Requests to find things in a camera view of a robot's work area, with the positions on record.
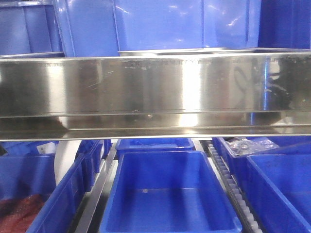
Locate stainless steel shelf front rail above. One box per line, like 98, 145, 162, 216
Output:
0, 50, 311, 141

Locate blue bin behind centre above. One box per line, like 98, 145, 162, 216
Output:
115, 138, 194, 156

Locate white paper label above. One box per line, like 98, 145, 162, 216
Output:
36, 142, 57, 154

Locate blue bin lower left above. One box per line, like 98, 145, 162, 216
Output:
0, 155, 86, 233

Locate grey metal divider rail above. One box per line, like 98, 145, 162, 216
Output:
68, 144, 118, 233

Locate blue bin with plastic bags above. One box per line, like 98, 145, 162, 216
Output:
212, 136, 311, 183

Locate blue crate upper left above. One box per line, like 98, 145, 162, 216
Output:
0, 0, 64, 58

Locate large blue crate upper centre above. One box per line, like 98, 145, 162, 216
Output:
53, 0, 261, 57

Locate white cylindrical post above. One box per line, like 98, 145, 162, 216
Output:
54, 140, 81, 185

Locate white roller track rail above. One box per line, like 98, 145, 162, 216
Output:
206, 140, 262, 233

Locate blue bin lower right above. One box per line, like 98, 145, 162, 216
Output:
246, 142, 311, 233

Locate clear plastic parts bags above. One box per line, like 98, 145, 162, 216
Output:
227, 137, 279, 156

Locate blue bin lower centre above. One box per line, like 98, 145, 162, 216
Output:
99, 151, 242, 233

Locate red mesh material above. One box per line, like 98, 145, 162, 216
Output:
0, 194, 50, 233

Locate large silver tray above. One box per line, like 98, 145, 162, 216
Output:
118, 47, 311, 56

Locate blue crate upper right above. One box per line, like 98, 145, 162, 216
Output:
259, 0, 311, 49

